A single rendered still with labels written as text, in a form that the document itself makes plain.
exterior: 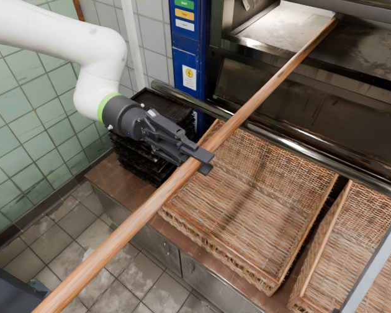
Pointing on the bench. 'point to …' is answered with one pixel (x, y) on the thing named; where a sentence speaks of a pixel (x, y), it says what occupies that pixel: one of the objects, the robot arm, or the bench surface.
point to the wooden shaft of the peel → (166, 190)
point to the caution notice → (189, 77)
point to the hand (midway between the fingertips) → (197, 158)
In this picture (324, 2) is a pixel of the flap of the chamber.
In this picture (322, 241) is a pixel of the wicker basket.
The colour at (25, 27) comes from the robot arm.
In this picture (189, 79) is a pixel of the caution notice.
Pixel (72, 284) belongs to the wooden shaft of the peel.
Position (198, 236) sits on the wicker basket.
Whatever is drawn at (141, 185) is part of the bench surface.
